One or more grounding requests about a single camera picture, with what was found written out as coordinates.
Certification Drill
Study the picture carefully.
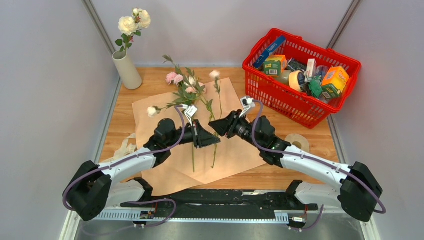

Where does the clear tape roll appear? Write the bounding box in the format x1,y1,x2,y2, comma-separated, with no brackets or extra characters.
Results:
274,70,292,86

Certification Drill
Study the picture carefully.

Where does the aluminium frame post right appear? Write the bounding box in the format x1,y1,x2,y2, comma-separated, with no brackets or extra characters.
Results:
326,0,362,49

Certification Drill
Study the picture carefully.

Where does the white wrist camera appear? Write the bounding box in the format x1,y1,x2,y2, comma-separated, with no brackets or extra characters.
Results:
239,95,256,118
183,104,198,126

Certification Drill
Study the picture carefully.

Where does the white small box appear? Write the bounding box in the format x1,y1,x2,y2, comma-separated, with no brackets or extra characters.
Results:
304,58,317,82

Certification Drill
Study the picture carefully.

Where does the small white bud stem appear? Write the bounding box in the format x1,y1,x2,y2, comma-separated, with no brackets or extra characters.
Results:
146,103,176,118

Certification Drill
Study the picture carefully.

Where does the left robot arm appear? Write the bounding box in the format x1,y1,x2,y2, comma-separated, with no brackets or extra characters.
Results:
62,118,221,222

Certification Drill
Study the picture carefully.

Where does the pink wrapping paper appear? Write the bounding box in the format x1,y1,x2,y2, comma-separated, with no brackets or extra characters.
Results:
132,93,264,196

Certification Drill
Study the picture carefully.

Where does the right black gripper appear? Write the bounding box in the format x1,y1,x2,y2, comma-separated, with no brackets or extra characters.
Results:
208,110,263,151

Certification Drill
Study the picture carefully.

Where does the beige cylindrical vase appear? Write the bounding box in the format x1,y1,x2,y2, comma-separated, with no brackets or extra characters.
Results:
112,50,143,90

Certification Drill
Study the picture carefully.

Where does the beige masking tape roll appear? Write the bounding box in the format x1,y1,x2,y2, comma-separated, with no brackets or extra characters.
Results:
288,70,305,92

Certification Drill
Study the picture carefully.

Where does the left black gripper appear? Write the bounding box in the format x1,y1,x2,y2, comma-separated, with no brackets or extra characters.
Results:
166,119,221,149

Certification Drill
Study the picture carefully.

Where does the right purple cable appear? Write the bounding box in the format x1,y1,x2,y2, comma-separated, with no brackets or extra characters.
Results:
251,99,387,215

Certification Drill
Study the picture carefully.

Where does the white rose stem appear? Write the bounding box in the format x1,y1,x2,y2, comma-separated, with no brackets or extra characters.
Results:
115,8,152,53

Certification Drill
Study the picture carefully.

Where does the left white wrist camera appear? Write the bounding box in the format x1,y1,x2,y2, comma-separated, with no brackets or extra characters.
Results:
183,104,198,126

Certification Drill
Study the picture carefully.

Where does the dark foil packet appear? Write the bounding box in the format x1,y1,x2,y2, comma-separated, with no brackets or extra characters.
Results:
286,57,307,73

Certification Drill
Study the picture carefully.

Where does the pink and white flower bunch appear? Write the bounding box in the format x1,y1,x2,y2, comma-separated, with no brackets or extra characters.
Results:
162,54,216,173

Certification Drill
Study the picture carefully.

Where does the orange and green box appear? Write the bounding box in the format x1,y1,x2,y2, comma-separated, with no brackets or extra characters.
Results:
321,66,350,99

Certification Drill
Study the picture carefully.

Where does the toilet paper roll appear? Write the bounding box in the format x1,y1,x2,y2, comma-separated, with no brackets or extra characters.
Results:
285,133,310,153

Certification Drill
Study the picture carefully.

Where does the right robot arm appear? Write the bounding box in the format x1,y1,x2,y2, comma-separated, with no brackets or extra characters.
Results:
209,110,386,222

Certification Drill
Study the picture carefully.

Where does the cream printed ribbon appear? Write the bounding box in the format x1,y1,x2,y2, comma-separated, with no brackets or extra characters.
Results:
108,133,138,161

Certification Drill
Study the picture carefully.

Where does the aluminium frame post left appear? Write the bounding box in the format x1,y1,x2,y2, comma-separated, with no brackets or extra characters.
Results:
81,0,116,55

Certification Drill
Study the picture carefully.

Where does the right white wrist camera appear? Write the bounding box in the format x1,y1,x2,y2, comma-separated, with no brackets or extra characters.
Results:
239,95,256,118

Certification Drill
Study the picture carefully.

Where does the green sponge box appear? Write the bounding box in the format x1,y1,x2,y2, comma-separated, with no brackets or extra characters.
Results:
263,54,288,77

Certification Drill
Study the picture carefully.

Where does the blue razor box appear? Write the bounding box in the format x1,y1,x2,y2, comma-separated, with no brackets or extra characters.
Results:
253,35,286,69

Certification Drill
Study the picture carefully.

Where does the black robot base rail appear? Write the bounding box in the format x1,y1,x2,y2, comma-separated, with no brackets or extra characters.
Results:
119,187,319,229

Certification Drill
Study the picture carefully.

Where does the aluminium frame post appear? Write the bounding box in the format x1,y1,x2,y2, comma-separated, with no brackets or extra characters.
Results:
81,0,116,55
326,0,362,49

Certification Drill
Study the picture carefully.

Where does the red plastic shopping basket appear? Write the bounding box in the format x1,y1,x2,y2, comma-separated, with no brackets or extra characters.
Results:
242,28,362,129

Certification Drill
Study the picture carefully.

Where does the green crumpled packet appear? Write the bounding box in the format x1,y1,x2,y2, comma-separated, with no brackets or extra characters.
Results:
308,76,323,99

